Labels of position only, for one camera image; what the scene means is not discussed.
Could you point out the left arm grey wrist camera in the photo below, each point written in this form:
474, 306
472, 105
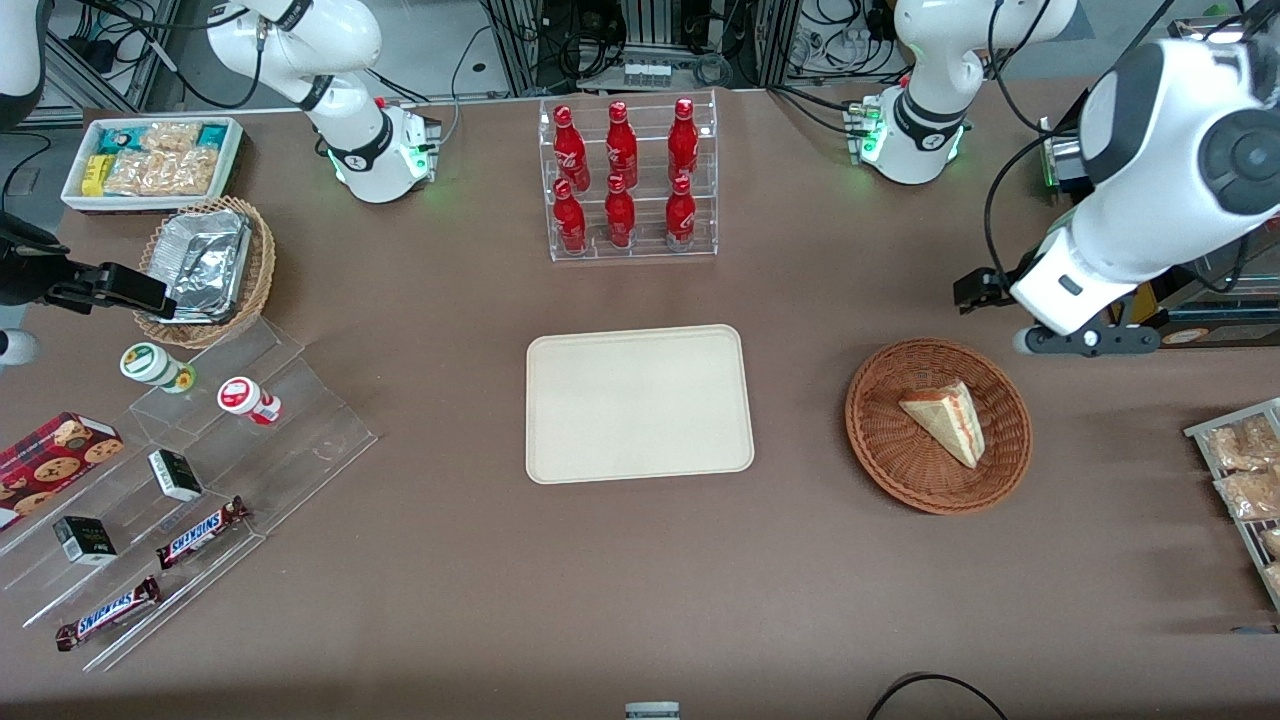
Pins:
1100, 340

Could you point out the black food warmer appliance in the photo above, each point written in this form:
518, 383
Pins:
1240, 315

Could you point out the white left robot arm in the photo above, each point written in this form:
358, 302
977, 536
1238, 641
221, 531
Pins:
1150, 200

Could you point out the beige rectangular tray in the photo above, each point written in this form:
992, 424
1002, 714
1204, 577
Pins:
640, 405

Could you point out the light wicker basket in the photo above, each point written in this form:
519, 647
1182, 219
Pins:
258, 270

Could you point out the red cola bottle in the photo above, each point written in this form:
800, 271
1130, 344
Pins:
620, 215
621, 145
569, 145
680, 215
569, 220
683, 140

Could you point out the bagged pastry snack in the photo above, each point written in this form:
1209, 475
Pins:
1245, 443
1271, 542
1250, 494
1273, 578

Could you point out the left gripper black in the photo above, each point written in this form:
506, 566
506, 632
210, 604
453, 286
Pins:
993, 283

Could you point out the small grey device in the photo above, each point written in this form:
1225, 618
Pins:
652, 712

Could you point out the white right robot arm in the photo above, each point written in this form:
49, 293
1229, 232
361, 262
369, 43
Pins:
350, 40

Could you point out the small black carton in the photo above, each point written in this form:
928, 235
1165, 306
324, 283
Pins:
84, 540
176, 475

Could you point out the white power strip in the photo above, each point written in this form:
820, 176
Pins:
647, 74

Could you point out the round brown wicker basket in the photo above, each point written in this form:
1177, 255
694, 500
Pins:
900, 460

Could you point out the triangular sandwich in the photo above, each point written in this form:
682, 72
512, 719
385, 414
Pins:
950, 420

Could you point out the clear acrylic stepped display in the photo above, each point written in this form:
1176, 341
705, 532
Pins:
300, 440

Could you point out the clear acrylic bottle rack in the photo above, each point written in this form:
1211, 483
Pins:
645, 250

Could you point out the yellow snack pack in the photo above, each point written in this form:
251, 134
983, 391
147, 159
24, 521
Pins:
96, 175

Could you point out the Snickers chocolate bar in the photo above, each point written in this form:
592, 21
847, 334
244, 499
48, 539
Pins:
108, 613
200, 533

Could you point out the white rectangular snack bin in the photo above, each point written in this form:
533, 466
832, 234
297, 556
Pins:
72, 195

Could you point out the red lid yoghurt cup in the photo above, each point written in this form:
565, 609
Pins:
240, 396

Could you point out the clear bag of crackers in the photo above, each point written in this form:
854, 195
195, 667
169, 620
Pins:
172, 136
135, 174
190, 170

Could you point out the tray of packaged snacks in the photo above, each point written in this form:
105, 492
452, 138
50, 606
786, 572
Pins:
1245, 530

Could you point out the red cookie box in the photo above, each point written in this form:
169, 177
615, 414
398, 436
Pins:
50, 462

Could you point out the aluminium frame equipment rack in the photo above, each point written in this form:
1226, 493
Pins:
740, 40

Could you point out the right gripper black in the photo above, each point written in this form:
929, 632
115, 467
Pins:
28, 268

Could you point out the teal snack pack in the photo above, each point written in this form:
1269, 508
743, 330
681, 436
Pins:
212, 136
116, 140

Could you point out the aluminium foil tray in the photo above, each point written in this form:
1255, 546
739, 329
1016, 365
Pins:
200, 262

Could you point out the green lid yoghurt cup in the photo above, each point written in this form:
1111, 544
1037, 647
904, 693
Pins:
148, 363

